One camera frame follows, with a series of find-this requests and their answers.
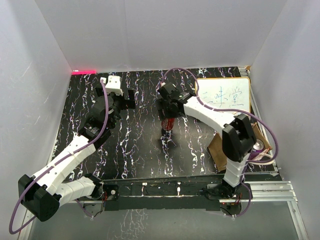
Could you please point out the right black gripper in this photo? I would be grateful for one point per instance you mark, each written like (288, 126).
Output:
(161, 104)

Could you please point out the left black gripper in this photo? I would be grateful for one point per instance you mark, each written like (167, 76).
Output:
(129, 103)

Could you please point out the red Coke can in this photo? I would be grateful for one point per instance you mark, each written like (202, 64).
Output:
(167, 124)

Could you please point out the purple Fanta can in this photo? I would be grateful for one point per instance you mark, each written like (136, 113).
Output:
(257, 148)

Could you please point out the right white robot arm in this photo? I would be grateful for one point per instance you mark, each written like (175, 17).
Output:
(236, 132)

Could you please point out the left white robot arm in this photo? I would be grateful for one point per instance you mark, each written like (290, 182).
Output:
(45, 191)

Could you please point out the canvas bag with cat print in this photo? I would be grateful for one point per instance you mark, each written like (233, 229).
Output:
(219, 158)

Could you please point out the pink LED strip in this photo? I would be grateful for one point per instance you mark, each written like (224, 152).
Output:
(83, 72)

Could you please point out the yellow framed whiteboard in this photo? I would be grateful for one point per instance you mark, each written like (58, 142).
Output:
(225, 92)

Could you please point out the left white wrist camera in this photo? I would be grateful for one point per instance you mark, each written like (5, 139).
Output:
(113, 84)

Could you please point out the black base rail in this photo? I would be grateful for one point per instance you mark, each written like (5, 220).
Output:
(204, 192)

